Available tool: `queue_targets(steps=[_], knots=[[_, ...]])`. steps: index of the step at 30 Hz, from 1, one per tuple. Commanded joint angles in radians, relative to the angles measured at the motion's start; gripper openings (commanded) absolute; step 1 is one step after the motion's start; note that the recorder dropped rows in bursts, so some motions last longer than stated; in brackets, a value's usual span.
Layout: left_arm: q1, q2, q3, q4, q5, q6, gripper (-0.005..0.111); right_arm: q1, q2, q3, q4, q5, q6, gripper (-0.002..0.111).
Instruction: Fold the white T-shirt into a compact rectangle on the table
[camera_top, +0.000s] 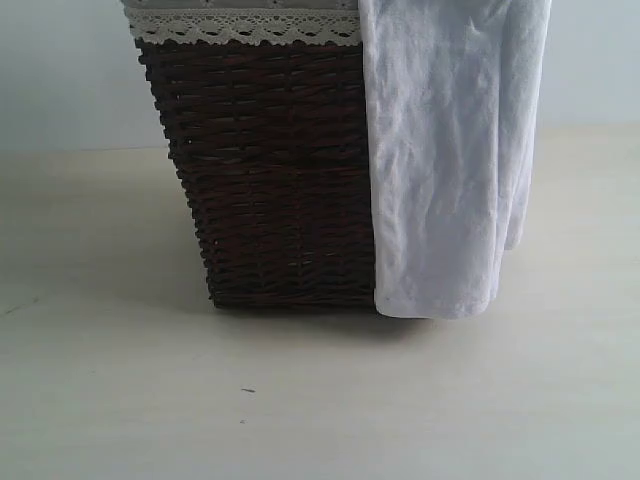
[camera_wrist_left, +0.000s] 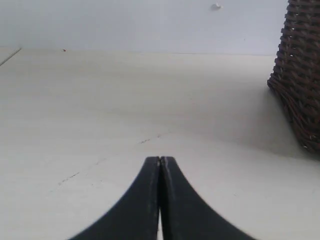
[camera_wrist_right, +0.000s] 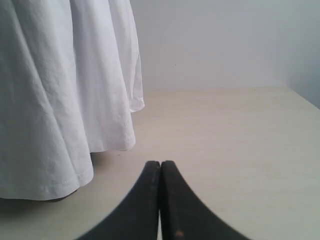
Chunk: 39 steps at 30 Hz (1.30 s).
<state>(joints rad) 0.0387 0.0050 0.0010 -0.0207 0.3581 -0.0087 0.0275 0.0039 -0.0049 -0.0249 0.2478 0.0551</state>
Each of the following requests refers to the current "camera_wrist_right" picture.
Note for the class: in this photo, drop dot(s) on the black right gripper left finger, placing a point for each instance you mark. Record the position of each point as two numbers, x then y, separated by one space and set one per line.
137 215

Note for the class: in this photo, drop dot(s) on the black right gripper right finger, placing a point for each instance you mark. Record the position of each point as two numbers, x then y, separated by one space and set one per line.
183 215

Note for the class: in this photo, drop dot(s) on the white t-shirt with red logo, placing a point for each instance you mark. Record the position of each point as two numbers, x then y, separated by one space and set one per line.
70 79

